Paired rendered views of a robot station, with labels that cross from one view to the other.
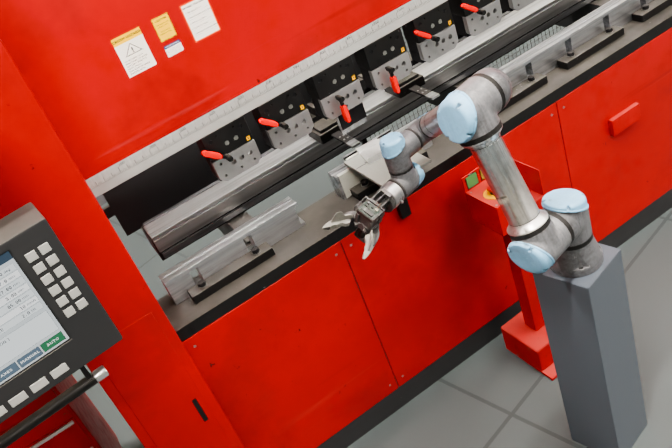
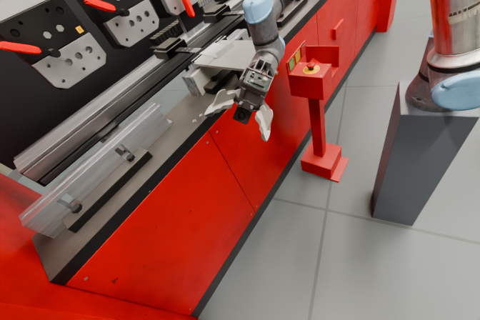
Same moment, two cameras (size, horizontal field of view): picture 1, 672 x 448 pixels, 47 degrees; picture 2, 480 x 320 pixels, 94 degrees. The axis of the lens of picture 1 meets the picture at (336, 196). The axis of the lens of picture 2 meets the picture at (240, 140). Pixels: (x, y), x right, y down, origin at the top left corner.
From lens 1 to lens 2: 171 cm
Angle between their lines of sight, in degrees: 18
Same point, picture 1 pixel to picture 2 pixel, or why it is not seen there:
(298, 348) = (192, 224)
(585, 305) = (461, 133)
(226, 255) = (100, 171)
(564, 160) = not seen: hidden behind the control
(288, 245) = (163, 145)
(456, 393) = (286, 204)
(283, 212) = (150, 116)
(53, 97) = not seen: outside the picture
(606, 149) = not seen: hidden behind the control
